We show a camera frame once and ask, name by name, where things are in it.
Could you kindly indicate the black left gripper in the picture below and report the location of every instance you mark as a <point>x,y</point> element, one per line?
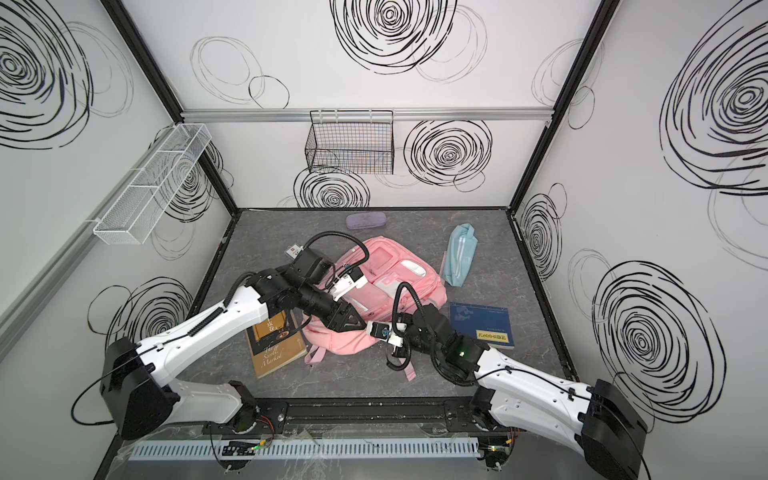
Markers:
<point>339,312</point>

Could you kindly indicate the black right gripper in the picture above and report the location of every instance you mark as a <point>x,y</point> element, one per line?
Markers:
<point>405,332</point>

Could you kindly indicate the pink student backpack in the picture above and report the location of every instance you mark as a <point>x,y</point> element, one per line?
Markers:
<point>389,265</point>

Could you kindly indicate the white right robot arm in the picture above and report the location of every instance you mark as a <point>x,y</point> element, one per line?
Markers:
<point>594,420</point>

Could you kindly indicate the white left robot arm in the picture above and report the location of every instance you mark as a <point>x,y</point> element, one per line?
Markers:
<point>140,384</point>

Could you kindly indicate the blue book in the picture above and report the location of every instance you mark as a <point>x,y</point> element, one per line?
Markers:
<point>487,323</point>

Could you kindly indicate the brown book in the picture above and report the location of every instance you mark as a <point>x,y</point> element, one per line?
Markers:
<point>275,343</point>

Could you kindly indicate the flat clear lead refill box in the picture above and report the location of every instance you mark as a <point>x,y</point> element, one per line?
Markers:
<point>293,251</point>

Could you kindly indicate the teal pencil pouch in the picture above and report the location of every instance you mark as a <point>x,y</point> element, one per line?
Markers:
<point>459,255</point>

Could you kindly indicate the purple fabric glasses case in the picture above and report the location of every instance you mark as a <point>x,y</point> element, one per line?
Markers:
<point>365,220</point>

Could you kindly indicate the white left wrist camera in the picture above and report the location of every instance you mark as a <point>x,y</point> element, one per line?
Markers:
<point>354,279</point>

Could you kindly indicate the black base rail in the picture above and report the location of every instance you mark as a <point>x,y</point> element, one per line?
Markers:
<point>360,411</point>

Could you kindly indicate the grey slotted cable duct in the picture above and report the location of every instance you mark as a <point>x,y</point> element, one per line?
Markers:
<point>341,449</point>

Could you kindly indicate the black wire basket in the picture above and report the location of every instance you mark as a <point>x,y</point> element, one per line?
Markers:
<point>356,147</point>

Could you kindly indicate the white mesh wall shelf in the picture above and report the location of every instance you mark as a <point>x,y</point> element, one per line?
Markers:
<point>168,183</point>

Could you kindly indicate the aluminium wall rail back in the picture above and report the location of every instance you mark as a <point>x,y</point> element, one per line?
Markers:
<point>259,115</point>

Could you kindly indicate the aluminium wall rail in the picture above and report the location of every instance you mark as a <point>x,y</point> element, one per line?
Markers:
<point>259,115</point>
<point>26,307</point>

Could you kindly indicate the aluminium wall rail left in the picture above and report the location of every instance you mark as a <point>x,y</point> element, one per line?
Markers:
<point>26,307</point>

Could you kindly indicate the black frame post right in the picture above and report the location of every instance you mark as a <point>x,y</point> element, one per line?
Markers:
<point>590,43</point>

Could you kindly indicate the black aluminium frame post left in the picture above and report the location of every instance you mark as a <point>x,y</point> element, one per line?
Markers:
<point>130,34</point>

